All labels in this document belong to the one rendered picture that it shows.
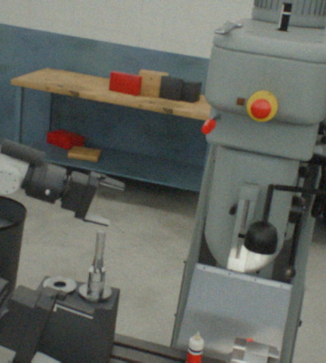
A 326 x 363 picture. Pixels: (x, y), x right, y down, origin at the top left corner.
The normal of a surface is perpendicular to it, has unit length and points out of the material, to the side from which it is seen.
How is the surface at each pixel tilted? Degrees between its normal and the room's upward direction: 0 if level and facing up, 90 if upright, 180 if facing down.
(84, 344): 90
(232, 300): 64
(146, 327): 0
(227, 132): 90
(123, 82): 90
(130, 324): 0
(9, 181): 96
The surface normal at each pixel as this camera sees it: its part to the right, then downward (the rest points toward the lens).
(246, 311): -0.15, -0.18
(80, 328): -0.13, 0.31
